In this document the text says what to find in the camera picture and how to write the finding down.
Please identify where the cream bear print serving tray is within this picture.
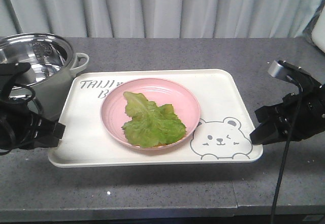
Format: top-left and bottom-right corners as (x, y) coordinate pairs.
(48, 69), (263, 168)

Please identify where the green lettuce leaf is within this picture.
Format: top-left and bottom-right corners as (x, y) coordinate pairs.
(122, 91), (186, 148)

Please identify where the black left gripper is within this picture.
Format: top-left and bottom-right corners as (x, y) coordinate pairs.
(1, 62), (66, 155)

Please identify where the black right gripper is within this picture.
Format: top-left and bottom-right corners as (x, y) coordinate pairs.
(250, 60), (324, 145)

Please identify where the pale green electric cooking pot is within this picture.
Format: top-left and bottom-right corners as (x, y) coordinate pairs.
(1, 33), (89, 121)

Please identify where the pink round plate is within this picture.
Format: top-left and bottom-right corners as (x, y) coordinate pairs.
(101, 78), (201, 150)

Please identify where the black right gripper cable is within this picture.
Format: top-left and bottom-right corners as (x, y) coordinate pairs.
(269, 75), (304, 224)

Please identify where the white pleated curtain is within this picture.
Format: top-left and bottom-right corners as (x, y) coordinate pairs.
(1, 0), (322, 38)

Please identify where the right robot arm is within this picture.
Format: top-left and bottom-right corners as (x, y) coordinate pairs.
(250, 60), (324, 145)

